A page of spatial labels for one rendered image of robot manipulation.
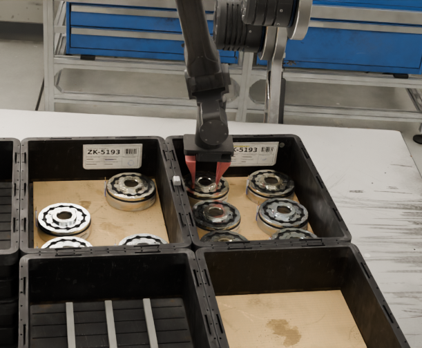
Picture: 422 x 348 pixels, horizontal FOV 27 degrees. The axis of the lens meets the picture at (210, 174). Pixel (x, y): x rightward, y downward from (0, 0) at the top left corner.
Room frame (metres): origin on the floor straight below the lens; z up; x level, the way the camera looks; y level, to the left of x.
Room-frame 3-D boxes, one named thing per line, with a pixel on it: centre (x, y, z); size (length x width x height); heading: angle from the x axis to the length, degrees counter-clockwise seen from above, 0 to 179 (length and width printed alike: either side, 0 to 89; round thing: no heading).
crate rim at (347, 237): (1.46, -0.08, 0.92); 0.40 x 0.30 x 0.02; 13
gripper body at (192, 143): (1.55, 0.01, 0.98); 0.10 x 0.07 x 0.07; 97
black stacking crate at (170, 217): (1.39, 0.21, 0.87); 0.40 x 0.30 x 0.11; 13
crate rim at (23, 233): (1.39, 0.21, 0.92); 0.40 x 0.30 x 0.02; 13
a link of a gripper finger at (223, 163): (1.55, 0.00, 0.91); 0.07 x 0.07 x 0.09; 7
